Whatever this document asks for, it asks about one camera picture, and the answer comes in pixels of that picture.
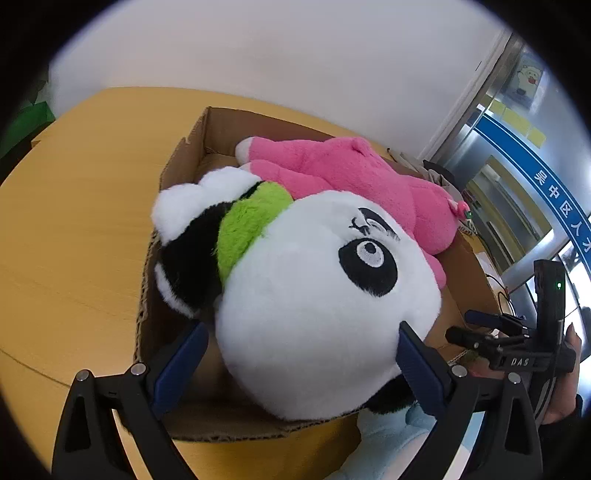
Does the light blue plush toy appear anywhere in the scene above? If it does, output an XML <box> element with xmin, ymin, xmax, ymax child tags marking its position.
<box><xmin>328</xmin><ymin>402</ymin><xmax>436</xmax><ymax>479</ymax></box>

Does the pink plush bear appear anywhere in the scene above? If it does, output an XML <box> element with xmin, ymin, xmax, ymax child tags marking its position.
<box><xmin>235</xmin><ymin>136</ymin><xmax>469</xmax><ymax>287</ymax></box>

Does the panda plush toy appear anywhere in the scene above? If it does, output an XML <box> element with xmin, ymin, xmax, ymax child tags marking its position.
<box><xmin>151</xmin><ymin>167</ymin><xmax>442</xmax><ymax>421</ymax></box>

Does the person's right hand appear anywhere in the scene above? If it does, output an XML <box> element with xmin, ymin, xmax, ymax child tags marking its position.
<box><xmin>469</xmin><ymin>322</ymin><xmax>584</xmax><ymax>425</ymax></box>

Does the grey white cloth bag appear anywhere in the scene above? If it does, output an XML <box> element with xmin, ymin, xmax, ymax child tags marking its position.
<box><xmin>387</xmin><ymin>148</ymin><xmax>457</xmax><ymax>189</ymax></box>

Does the green box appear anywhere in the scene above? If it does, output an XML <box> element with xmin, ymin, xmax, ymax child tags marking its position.
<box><xmin>0</xmin><ymin>101</ymin><xmax>55</xmax><ymax>157</ymax></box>

